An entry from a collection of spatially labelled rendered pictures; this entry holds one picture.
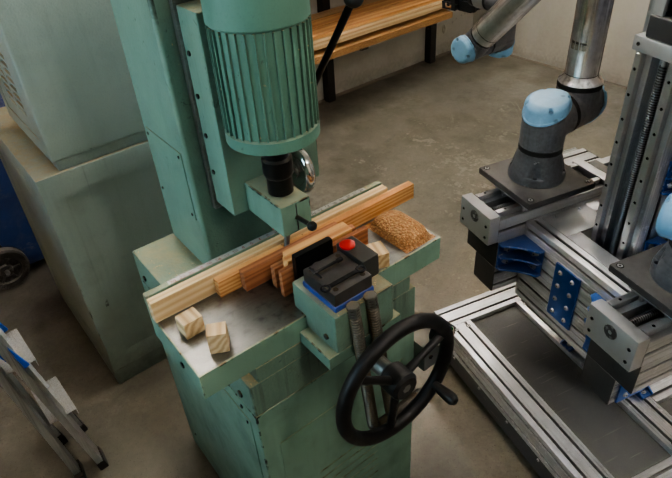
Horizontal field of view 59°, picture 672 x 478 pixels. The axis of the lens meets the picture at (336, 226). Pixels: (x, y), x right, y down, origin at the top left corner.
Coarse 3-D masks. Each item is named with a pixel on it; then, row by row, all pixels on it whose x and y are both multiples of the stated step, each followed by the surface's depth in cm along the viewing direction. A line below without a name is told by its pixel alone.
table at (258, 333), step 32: (416, 256) 128; (256, 288) 120; (224, 320) 113; (256, 320) 113; (288, 320) 112; (192, 352) 107; (224, 352) 107; (256, 352) 109; (320, 352) 110; (352, 352) 112; (224, 384) 107
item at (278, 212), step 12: (252, 180) 122; (264, 180) 122; (252, 192) 120; (264, 192) 118; (300, 192) 117; (252, 204) 123; (264, 204) 118; (276, 204) 114; (288, 204) 114; (300, 204) 116; (264, 216) 121; (276, 216) 116; (288, 216) 115; (276, 228) 118; (288, 228) 116; (300, 228) 119
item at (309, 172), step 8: (296, 152) 130; (304, 152) 130; (296, 160) 132; (304, 160) 130; (296, 168) 133; (304, 168) 130; (312, 168) 130; (296, 176) 134; (304, 176) 131; (312, 176) 131; (296, 184) 137; (304, 184) 133; (312, 184) 132; (304, 192) 135
